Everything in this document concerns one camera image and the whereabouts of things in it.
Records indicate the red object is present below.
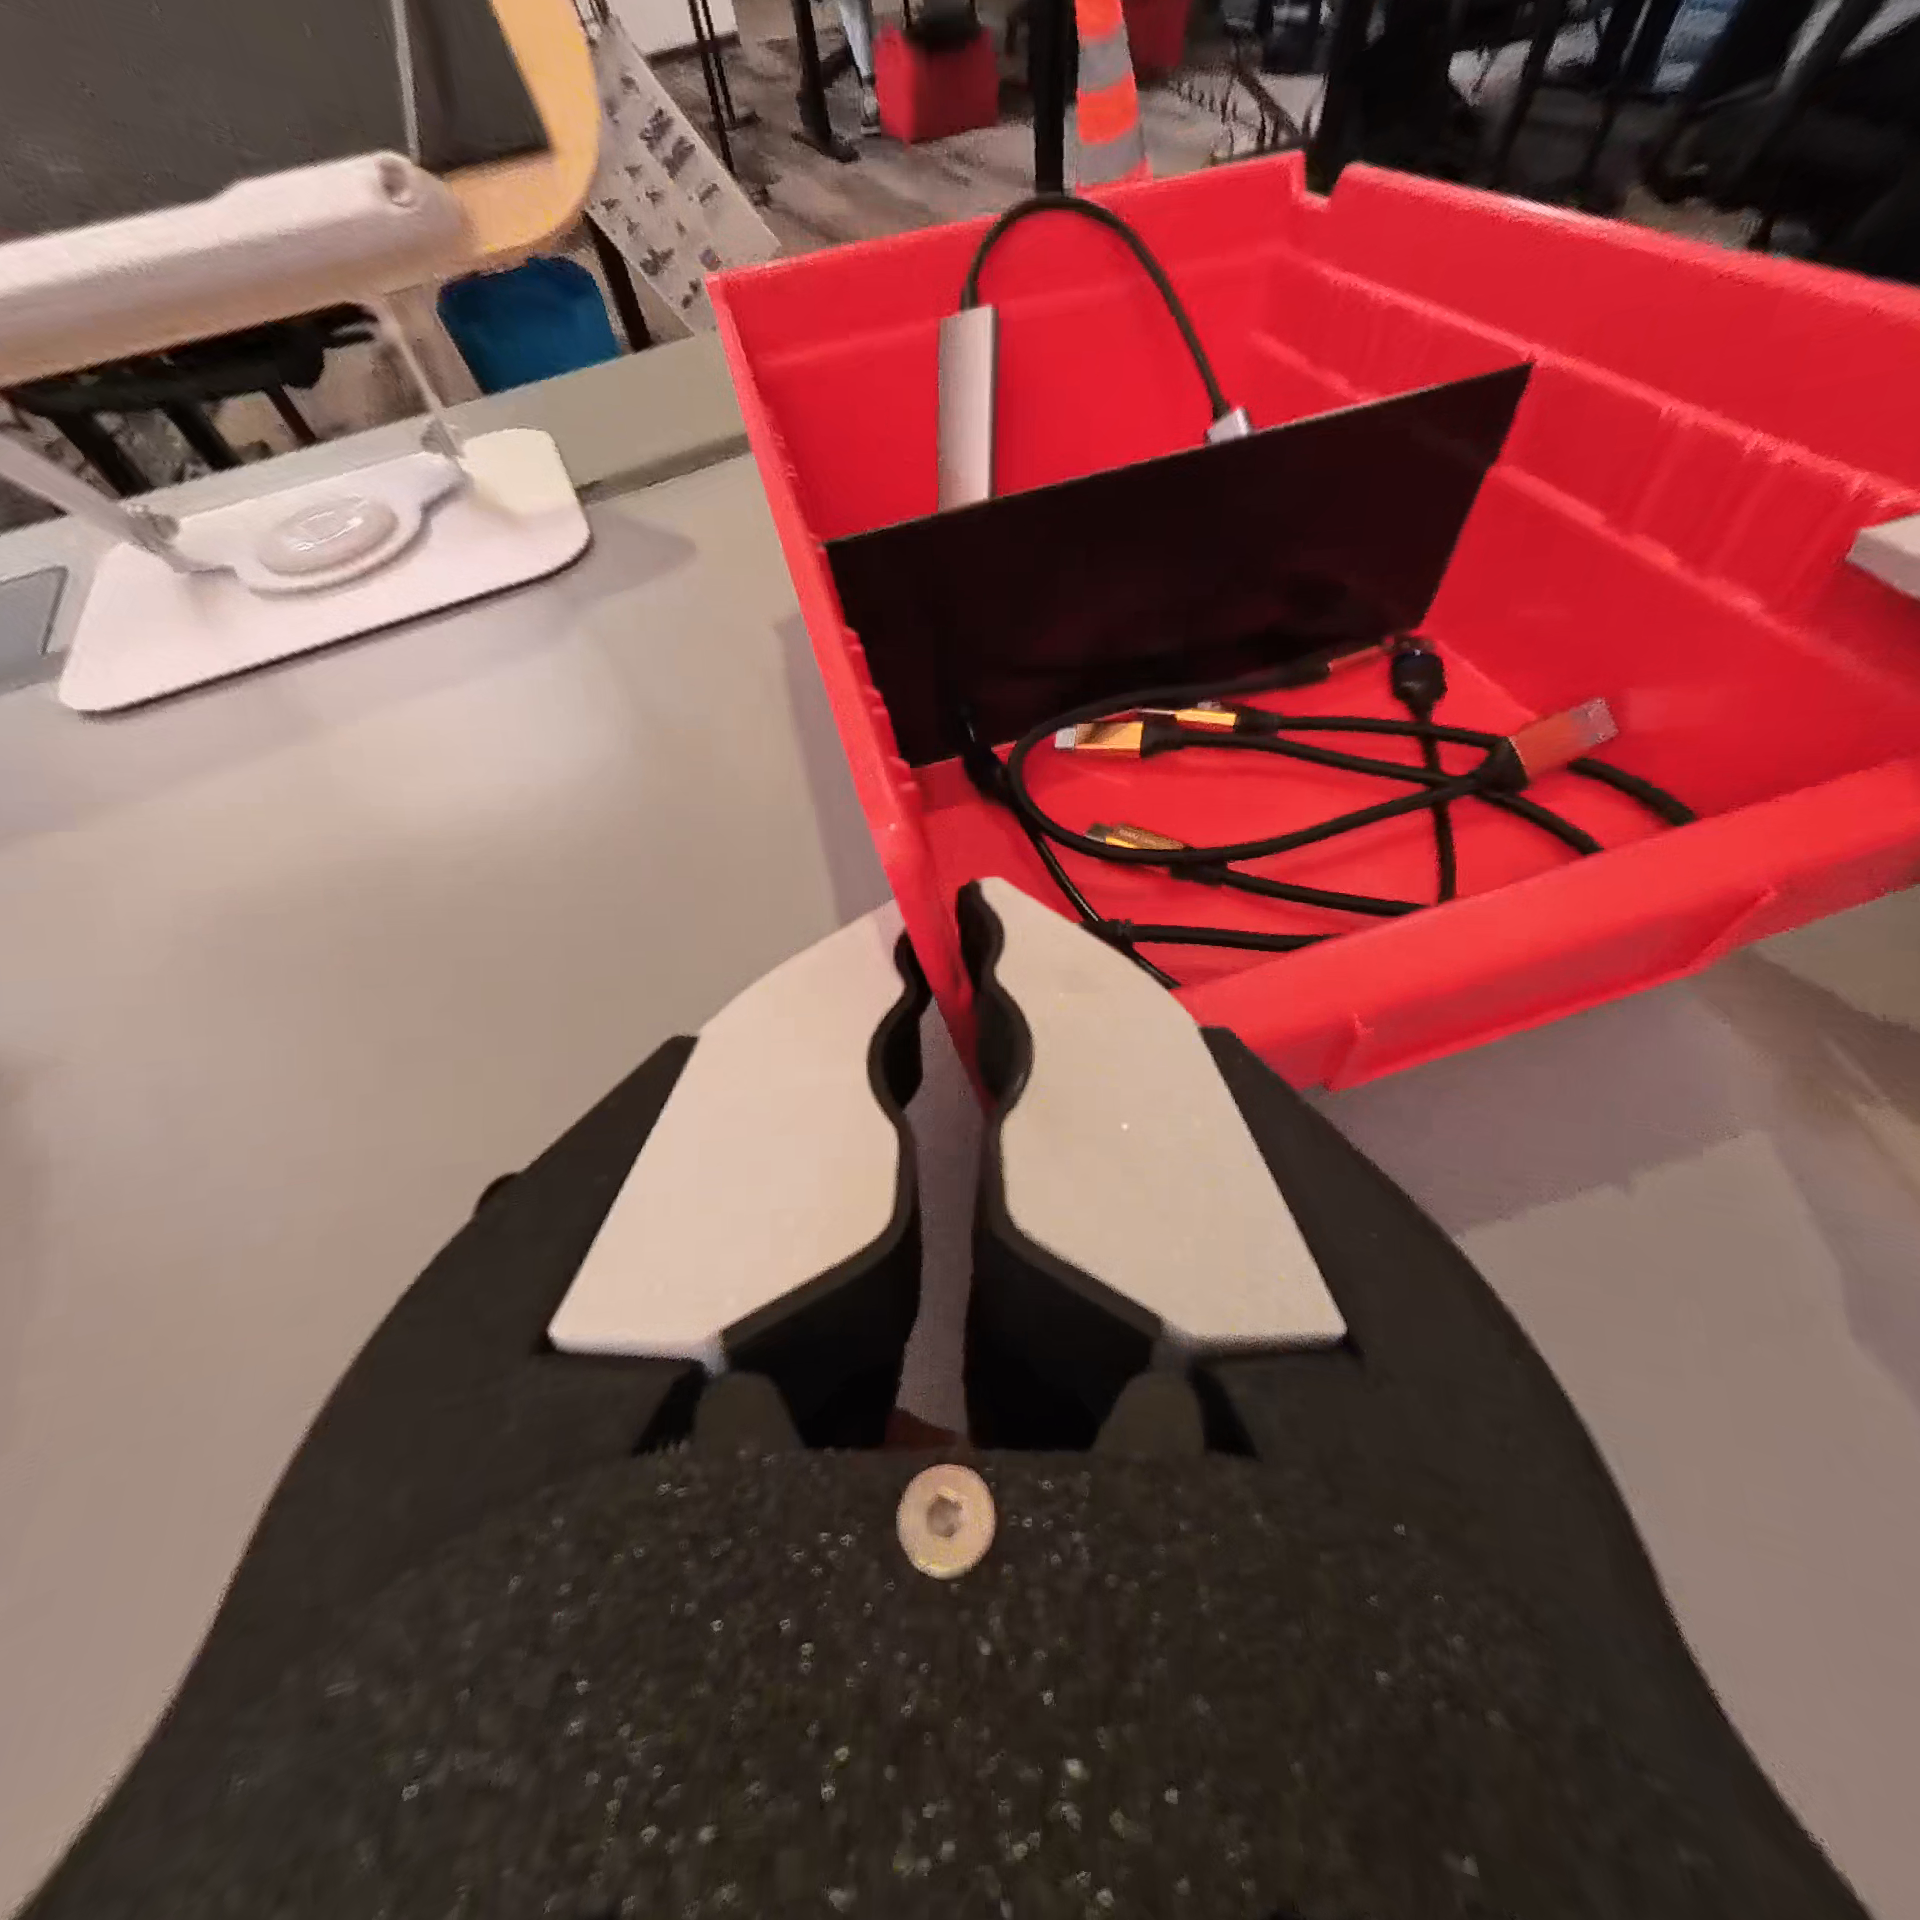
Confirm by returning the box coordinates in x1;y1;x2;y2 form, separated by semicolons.
873;17;1001;144

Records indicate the grey desk cable cover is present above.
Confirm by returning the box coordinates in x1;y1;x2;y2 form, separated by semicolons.
0;561;74;688

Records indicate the blue floor box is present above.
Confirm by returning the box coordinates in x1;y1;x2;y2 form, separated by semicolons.
439;255;624;394

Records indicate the orange traffic cone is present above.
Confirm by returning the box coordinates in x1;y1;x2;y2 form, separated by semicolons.
1072;0;1155;190

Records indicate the black board wooden rim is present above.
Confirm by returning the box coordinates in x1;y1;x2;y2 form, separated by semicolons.
0;0;607;272

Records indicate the white printed sheet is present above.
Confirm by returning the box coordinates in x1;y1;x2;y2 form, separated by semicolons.
583;23;784;324

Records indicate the black bin divider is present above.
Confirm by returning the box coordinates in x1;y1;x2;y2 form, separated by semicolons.
826;364;1537;768

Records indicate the red storage bin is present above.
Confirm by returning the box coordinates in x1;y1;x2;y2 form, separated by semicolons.
705;151;1920;1096

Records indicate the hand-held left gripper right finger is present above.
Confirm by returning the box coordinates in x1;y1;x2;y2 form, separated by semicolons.
959;877;1347;1452

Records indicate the black cable silver plug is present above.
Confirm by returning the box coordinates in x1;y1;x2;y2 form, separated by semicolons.
960;194;1257;448

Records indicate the grey desk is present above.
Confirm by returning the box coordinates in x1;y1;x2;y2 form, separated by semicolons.
0;329;1920;1920

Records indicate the black office chair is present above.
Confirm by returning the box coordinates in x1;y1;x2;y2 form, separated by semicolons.
1641;0;1920;287
7;305;384;460

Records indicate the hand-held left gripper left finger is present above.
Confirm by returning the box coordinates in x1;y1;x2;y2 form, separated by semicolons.
546;901;929;1452

